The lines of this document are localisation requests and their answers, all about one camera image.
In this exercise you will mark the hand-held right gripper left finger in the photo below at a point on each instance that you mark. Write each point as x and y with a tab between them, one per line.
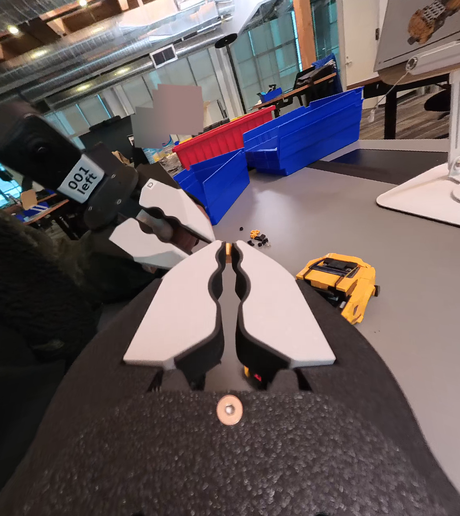
173	318

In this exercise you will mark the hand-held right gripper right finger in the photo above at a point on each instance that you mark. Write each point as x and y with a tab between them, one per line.
286	318

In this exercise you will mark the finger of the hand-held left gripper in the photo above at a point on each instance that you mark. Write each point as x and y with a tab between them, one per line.
145	246
177	205

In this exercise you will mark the yellow lego car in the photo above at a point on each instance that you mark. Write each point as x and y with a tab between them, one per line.
334	282

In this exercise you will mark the orange square lego plate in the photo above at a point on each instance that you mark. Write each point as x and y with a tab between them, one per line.
228	250

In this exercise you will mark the person's left forearm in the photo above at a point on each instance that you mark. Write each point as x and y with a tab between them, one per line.
92	262

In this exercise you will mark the lego instruction booklet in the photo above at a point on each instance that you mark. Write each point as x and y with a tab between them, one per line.
455	24

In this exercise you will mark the person's left hand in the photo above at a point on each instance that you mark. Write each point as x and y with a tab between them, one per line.
185	240

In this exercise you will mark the cluttered wooden desk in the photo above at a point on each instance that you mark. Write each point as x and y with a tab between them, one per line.
40	209

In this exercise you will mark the clear plastic bags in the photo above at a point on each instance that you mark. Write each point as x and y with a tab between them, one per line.
165	151

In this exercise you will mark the black monitor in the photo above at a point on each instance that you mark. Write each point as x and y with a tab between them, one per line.
105	131

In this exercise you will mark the red plastic bin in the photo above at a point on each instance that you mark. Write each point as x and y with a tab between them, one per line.
221	137

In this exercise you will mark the row of black blocks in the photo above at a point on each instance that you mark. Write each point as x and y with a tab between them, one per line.
215	125

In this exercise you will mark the blue plastic bin stack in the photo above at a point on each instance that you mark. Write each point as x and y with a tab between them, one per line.
302	137

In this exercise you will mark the small blue bin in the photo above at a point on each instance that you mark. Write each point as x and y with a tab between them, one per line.
271	94

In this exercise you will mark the white air vent grille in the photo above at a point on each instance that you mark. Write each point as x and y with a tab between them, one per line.
164	56

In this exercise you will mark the wooden desk with black legs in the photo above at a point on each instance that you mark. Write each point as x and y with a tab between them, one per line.
294	94

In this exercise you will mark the black floor lamp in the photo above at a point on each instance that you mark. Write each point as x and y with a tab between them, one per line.
226	40

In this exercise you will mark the black bag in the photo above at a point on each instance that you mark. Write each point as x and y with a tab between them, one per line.
310	78

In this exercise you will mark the white book stand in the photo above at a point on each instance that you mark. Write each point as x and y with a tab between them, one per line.
435	193

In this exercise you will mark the blue jacket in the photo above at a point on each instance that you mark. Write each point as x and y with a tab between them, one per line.
330	68

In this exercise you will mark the wooden column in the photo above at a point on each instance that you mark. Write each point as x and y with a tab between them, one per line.
304	32

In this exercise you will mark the black office chair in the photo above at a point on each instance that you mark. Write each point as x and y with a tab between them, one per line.
455	105

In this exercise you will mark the silver air duct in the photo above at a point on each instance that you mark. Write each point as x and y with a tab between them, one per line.
92	60

